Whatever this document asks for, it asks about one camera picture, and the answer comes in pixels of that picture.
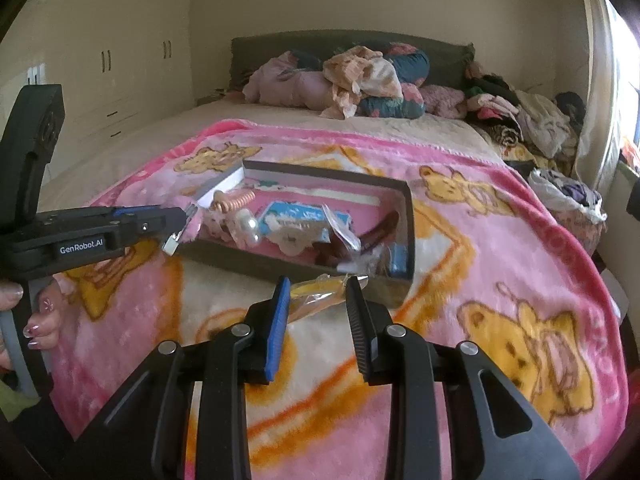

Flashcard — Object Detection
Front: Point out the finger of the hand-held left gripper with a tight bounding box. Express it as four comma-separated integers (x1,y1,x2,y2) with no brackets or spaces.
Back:
120,207,186,248
102,205,168,223

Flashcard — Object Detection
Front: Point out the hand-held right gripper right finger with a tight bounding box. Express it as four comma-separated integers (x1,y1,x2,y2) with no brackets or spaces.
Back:
344,276,582,480

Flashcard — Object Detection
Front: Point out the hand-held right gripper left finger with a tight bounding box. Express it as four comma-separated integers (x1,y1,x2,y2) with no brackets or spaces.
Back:
74,275,292,480

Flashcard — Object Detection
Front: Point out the yellow bangle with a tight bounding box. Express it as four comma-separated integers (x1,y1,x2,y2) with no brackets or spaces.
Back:
287,274,368,322

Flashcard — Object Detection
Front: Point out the dark cardboard box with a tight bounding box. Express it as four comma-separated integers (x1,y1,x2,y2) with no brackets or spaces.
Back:
176,157,417,309

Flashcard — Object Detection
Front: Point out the red-brown hairband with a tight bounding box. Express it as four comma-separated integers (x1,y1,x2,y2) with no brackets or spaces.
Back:
312,209,401,267

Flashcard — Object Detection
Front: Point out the person's left hand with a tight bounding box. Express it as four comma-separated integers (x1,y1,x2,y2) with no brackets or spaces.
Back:
0,280,65,372

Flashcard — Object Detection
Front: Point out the pink floral pouch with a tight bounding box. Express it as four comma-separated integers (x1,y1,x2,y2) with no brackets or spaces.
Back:
200,207,238,248

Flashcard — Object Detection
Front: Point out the beige bed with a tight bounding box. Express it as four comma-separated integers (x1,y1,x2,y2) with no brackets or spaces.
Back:
37,95,506,211

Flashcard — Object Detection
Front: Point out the small clear plastic bag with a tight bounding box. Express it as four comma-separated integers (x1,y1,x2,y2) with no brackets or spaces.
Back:
322,204,363,256

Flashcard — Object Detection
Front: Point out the blue card packet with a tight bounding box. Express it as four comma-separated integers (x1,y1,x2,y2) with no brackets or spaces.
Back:
260,200,351,235

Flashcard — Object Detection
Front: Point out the pink printed blanket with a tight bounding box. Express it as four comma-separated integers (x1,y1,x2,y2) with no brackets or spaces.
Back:
50,119,628,480

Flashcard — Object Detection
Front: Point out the cream wardrobe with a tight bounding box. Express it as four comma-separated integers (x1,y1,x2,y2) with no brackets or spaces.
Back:
0,0,197,163

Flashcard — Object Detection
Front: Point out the grey headboard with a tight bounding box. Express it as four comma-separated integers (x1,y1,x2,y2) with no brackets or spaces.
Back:
230,30,476,98

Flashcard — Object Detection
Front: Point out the pink fuzzy cloth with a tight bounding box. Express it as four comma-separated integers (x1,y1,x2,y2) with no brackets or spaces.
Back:
419,85,469,121

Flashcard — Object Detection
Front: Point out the pile of floral bedding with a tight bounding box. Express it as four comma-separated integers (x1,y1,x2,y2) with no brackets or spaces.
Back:
242,42,432,122

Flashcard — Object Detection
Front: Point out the bag of clothes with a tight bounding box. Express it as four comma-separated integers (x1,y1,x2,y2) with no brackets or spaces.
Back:
527,167,609,257

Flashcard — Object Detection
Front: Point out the white storage box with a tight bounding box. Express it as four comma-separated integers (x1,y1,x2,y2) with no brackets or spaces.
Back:
599,269,632,322

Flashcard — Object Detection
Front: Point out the pile of clothes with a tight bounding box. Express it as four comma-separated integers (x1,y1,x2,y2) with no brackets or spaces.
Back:
464,60,587,162

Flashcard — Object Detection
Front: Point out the cream curtain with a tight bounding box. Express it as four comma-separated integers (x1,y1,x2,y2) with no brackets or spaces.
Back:
574,0,628,182

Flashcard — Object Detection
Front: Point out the beige spiral hair tie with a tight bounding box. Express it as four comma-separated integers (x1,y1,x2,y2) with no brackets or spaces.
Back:
210,189,257,216

